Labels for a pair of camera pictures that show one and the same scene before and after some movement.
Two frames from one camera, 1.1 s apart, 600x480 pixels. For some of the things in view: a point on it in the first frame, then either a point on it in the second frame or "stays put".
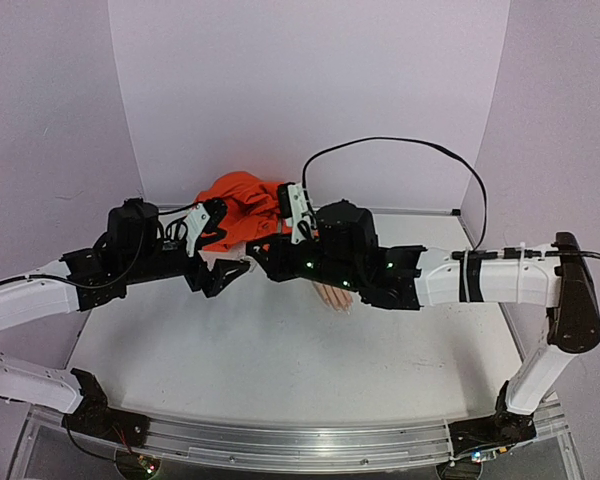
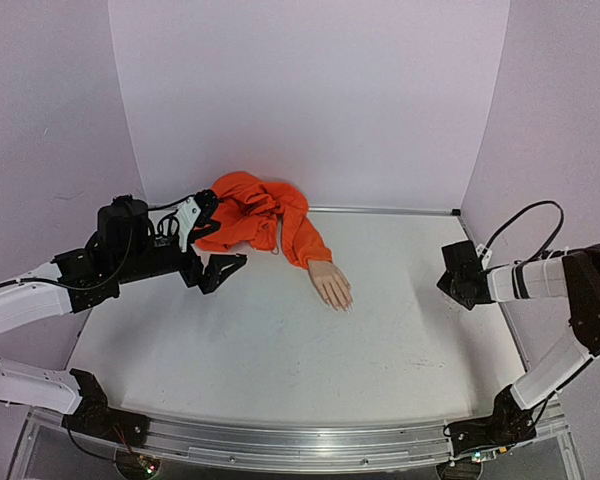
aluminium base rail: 307,442 stays put
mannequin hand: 339,299 stays put
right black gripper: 278,256 → 453,279
